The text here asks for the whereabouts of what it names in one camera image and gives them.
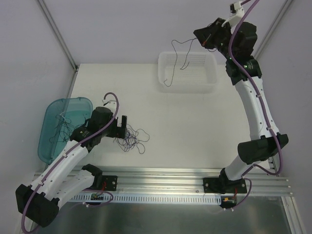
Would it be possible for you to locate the purple black cable bundle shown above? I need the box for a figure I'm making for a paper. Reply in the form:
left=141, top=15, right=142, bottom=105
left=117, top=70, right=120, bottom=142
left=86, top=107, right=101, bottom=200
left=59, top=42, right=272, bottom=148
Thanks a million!
left=114, top=124, right=151, bottom=156

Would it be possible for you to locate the thin purple cable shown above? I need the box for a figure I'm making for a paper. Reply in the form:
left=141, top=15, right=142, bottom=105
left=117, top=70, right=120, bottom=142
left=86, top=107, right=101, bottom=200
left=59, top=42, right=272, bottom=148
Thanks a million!
left=163, top=38, right=199, bottom=88

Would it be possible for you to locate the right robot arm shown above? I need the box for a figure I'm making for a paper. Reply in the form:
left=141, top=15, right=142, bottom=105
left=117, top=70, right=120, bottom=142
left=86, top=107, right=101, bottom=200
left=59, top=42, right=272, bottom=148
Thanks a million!
left=194, top=18, right=289, bottom=194

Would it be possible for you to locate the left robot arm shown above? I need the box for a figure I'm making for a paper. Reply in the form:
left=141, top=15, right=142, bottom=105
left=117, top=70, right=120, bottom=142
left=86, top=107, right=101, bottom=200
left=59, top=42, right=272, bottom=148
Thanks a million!
left=16, top=107, right=127, bottom=234

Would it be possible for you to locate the white perforated plastic basket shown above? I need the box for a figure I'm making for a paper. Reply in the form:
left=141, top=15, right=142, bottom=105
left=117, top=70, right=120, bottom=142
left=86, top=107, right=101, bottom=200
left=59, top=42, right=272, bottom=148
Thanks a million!
left=157, top=52, right=219, bottom=94

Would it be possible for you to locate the teal transparent plastic bin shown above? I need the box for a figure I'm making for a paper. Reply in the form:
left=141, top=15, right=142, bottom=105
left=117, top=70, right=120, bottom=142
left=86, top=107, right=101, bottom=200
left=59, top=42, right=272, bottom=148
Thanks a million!
left=38, top=97, right=93, bottom=164

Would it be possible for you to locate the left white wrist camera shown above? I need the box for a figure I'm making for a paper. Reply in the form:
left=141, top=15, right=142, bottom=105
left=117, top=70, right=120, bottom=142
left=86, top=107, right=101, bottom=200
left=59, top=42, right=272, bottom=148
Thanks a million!
left=102, top=99, right=117, bottom=113

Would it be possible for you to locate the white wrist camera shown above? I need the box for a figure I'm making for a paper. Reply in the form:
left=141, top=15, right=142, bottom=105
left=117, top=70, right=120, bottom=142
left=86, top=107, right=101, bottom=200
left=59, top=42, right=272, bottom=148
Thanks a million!
left=221, top=1, right=245, bottom=27
left=102, top=99, right=117, bottom=113

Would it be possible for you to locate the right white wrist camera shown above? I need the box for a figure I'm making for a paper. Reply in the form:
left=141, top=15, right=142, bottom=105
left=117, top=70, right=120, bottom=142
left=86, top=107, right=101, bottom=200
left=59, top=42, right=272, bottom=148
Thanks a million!
left=221, top=1, right=245, bottom=27

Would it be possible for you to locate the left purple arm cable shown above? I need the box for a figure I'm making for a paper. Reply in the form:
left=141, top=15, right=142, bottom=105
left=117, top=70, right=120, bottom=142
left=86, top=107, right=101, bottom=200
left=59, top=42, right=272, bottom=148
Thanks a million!
left=20, top=92, right=120, bottom=234

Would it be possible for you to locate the aluminium mounting rail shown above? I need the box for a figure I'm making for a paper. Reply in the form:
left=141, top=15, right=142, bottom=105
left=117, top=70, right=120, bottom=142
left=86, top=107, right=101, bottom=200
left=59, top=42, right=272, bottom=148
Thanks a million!
left=31, top=166, right=292, bottom=197

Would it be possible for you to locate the white slotted cable duct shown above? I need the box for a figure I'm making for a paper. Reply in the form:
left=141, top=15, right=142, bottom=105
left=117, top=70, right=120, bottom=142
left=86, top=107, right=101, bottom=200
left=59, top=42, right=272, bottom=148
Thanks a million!
left=70, top=193, right=221, bottom=205

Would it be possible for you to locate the right aluminium frame post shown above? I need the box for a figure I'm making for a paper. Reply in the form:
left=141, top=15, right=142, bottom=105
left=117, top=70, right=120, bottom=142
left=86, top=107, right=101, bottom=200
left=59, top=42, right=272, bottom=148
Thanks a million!
left=246, top=0, right=294, bottom=72

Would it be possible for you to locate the aluminium frame post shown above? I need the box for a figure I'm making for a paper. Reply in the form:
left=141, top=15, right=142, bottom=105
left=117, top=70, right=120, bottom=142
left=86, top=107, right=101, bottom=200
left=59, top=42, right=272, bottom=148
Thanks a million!
left=246, top=0, right=294, bottom=72
left=36, top=0, right=78, bottom=71

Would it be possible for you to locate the left aluminium frame post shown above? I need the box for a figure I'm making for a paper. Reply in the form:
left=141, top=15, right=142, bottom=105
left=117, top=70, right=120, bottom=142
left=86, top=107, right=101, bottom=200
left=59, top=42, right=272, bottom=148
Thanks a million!
left=36, top=0, right=78, bottom=71

